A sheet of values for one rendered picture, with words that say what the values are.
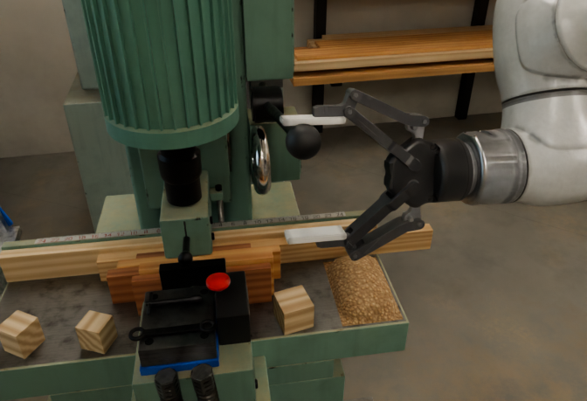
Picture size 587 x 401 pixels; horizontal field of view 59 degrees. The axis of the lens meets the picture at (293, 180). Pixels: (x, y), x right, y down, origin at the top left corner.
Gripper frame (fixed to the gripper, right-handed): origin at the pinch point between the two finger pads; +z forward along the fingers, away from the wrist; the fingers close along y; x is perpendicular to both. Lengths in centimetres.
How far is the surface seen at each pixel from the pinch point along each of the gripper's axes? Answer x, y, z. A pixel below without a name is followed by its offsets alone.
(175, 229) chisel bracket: -14.5, -10.1, 15.2
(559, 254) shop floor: -134, -81, -136
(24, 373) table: -6.9, -25.8, 35.5
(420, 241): -20.9, -18.2, -24.3
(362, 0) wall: -249, 33, -79
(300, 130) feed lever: 9.1, 7.4, 0.4
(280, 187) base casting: -62, -19, -6
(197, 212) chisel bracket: -15.3, -8.2, 11.9
